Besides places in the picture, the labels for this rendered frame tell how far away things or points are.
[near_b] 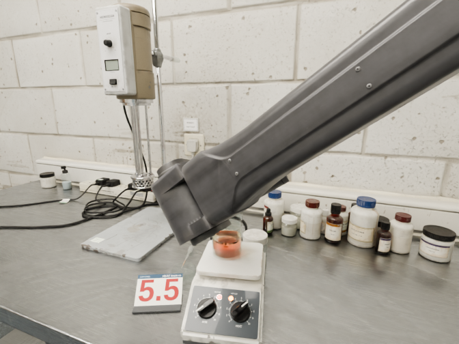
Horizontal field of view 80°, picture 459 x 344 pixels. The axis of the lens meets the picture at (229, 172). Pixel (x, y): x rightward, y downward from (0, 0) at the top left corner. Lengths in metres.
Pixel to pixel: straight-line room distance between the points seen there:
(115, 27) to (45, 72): 0.87
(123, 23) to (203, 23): 0.38
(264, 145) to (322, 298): 0.47
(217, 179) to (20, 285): 0.62
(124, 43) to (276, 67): 0.47
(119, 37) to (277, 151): 0.61
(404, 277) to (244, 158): 0.61
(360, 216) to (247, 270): 0.39
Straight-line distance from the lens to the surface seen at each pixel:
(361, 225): 0.82
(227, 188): 0.22
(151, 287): 0.61
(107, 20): 0.79
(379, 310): 0.65
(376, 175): 0.97
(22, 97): 1.75
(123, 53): 0.75
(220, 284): 0.53
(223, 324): 0.50
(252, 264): 0.54
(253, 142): 0.20
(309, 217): 0.81
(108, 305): 0.64
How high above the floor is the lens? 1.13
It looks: 14 degrees down
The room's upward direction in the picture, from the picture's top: straight up
